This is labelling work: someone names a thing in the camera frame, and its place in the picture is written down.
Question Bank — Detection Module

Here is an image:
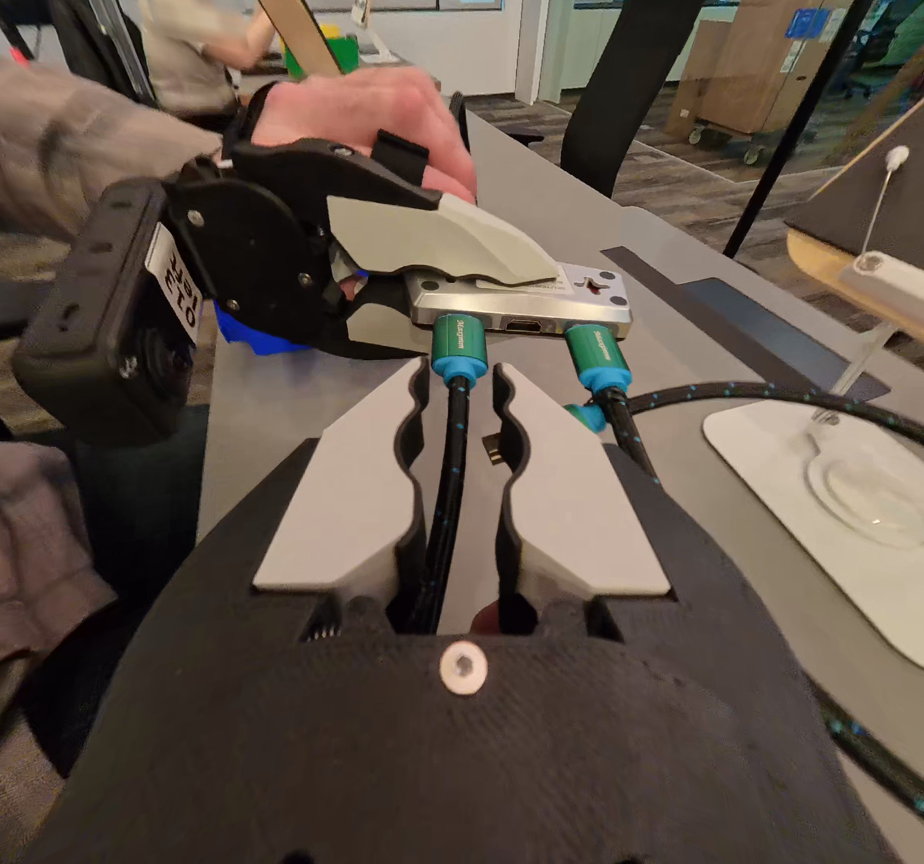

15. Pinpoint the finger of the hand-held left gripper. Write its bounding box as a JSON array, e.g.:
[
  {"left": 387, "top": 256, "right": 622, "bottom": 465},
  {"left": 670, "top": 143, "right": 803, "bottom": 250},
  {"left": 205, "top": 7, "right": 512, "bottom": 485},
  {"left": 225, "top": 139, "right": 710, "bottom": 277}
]
[
  {"left": 330, "top": 196, "right": 561, "bottom": 288},
  {"left": 347, "top": 302, "right": 434, "bottom": 354}
]

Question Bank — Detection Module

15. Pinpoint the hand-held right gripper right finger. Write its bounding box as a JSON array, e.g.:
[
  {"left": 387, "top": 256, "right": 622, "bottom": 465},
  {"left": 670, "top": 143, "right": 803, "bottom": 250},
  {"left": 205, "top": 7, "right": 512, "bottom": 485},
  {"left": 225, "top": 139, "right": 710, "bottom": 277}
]
[{"left": 496, "top": 364, "right": 672, "bottom": 627}]

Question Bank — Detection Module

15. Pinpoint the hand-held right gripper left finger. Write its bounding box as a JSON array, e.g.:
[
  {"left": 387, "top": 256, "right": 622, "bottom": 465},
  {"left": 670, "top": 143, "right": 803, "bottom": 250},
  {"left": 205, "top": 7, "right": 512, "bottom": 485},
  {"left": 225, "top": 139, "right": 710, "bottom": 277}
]
[{"left": 253, "top": 359, "right": 431, "bottom": 627}]

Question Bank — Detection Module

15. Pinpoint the braided black hdmi cable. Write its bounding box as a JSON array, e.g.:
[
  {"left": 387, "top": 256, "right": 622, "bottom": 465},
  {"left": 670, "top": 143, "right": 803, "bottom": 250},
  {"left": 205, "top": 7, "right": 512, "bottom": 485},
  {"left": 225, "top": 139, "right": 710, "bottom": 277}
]
[{"left": 412, "top": 313, "right": 924, "bottom": 814}]

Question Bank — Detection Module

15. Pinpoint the blue plastic bin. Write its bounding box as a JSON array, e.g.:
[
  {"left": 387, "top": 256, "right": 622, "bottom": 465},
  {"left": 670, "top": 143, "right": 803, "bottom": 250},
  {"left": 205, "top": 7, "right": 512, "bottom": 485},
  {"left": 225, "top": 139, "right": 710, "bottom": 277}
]
[{"left": 214, "top": 305, "right": 311, "bottom": 357}]

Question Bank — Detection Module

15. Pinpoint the small grey adapter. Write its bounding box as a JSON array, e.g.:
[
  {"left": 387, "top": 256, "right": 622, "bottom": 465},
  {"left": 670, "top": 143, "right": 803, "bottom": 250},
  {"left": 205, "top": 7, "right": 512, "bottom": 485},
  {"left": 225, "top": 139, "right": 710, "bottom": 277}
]
[{"left": 408, "top": 266, "right": 633, "bottom": 340}]

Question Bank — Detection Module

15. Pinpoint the person's left forearm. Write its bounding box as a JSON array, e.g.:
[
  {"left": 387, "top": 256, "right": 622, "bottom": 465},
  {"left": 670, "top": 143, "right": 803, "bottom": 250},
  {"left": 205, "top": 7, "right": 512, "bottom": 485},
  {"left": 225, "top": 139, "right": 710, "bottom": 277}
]
[{"left": 0, "top": 64, "right": 249, "bottom": 241}]

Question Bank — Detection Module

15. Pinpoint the person's left hand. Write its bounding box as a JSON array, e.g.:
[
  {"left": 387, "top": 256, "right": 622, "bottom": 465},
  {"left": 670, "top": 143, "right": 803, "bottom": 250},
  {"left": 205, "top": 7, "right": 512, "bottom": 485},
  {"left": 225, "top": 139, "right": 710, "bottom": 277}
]
[{"left": 249, "top": 68, "right": 477, "bottom": 204}]

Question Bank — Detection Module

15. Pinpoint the open laptop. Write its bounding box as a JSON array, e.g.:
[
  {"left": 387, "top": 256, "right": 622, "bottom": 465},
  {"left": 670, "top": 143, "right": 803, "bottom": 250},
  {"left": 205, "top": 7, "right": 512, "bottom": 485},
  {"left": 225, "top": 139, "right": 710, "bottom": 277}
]
[{"left": 239, "top": 0, "right": 347, "bottom": 80}]

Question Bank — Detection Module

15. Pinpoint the black office chair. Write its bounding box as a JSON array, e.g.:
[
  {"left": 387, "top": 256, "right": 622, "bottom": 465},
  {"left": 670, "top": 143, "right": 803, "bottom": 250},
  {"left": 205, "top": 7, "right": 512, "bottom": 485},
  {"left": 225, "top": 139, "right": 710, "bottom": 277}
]
[{"left": 561, "top": 0, "right": 713, "bottom": 198}]

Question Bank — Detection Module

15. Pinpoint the black tilted board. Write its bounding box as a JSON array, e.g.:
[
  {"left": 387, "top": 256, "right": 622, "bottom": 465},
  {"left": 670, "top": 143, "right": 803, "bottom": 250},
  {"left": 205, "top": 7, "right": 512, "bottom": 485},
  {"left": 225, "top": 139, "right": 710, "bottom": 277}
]
[{"left": 787, "top": 121, "right": 924, "bottom": 276}]

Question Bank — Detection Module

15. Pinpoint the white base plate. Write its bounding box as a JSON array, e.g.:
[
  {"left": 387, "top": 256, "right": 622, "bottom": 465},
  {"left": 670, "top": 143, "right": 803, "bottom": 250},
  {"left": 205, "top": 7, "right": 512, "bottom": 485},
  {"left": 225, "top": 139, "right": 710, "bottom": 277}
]
[{"left": 704, "top": 400, "right": 924, "bottom": 666}]

